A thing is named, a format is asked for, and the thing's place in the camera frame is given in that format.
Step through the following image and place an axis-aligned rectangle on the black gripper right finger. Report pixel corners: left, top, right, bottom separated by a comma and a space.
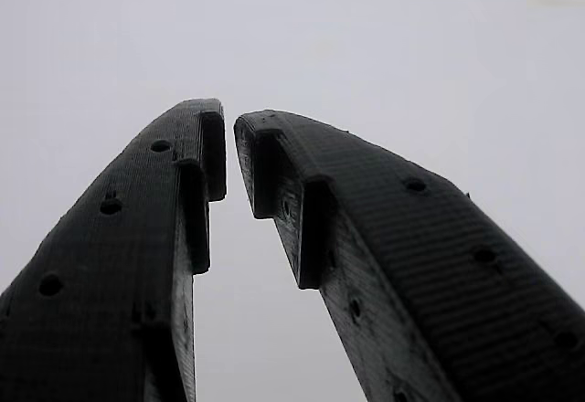
232, 109, 585, 402

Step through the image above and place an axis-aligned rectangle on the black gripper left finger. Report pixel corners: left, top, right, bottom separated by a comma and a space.
0, 98, 229, 402

